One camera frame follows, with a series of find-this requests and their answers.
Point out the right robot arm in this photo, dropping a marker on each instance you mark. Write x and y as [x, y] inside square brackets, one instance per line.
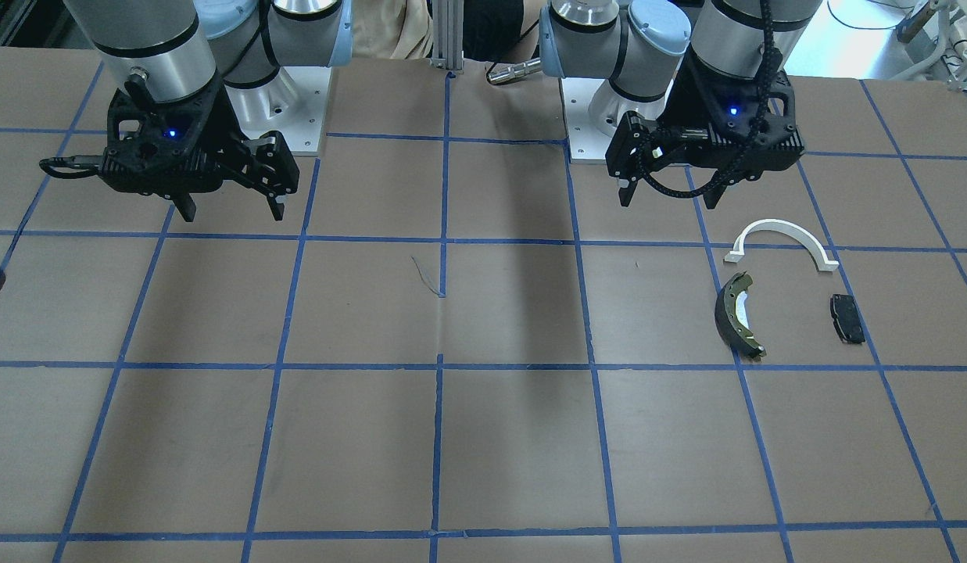
[200, 88]

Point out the white curved plastic bracket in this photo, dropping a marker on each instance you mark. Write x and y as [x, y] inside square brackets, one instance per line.
[822, 260]

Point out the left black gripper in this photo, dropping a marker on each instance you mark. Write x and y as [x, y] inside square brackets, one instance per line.
[684, 108]

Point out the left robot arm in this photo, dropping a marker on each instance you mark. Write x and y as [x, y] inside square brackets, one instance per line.
[639, 46]

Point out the silver metal cylinder tool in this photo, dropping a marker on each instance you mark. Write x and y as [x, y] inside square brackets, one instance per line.
[514, 72]

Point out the aluminium frame post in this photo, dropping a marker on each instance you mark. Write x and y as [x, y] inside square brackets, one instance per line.
[447, 35]

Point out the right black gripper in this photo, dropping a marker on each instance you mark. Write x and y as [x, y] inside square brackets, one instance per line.
[224, 127]

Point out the green brake shoe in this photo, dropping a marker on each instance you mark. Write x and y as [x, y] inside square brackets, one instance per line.
[731, 317]

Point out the black brake pad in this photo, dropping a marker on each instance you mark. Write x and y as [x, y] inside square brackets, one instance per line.
[846, 318]

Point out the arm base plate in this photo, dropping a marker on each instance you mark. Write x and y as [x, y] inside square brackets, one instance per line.
[295, 103]
[592, 111]

